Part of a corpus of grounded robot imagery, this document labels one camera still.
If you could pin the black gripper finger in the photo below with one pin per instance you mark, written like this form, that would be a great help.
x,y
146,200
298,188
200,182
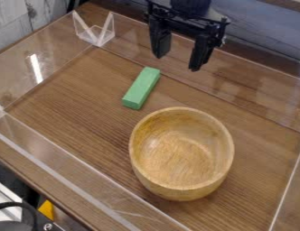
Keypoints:
x,y
203,47
159,36

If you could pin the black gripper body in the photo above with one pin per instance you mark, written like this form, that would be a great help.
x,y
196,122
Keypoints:
x,y
190,17

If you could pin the green rectangular block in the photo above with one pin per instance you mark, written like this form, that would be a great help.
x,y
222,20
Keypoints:
x,y
140,88

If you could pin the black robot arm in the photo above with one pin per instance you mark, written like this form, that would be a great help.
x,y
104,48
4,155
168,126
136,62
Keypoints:
x,y
191,18

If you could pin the brown wooden bowl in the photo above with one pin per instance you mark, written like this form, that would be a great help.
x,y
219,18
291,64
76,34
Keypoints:
x,y
180,151

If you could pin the yellow sticker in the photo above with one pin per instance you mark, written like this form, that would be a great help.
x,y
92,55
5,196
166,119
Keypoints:
x,y
45,209

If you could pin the clear acrylic corner bracket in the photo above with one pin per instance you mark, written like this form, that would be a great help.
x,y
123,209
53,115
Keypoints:
x,y
97,35

